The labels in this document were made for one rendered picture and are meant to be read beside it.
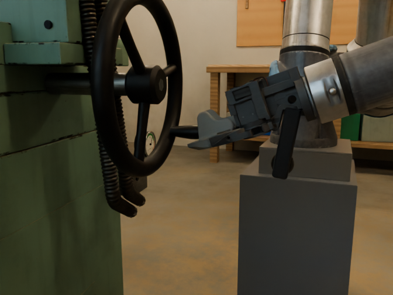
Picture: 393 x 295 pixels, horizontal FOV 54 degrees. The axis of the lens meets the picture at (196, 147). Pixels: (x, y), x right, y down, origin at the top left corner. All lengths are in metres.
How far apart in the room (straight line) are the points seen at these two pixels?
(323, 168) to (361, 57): 0.52
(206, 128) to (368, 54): 0.26
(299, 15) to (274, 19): 3.17
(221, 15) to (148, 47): 0.88
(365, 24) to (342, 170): 0.36
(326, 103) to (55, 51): 0.38
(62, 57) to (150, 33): 3.78
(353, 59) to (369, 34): 0.46
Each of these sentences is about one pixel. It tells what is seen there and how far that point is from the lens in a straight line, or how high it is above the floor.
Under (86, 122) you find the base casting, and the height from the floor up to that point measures 0.73.
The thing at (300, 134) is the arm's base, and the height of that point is 0.66.
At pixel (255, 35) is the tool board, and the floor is 1.15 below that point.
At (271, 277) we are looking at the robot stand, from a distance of 1.16.
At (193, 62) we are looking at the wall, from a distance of 4.11.
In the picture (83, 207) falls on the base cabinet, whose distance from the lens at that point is 0.80.
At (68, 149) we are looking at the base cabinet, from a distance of 0.75.
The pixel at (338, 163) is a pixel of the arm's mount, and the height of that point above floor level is 0.60.
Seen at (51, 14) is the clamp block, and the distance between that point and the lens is 0.60.
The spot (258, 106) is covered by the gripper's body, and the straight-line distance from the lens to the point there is 0.59.
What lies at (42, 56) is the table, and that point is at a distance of 0.58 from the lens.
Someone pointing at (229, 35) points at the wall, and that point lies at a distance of 4.01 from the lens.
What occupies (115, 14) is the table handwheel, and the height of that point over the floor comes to 0.90.
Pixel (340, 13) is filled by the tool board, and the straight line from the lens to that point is 3.86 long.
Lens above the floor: 0.83
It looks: 12 degrees down
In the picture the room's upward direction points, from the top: straight up
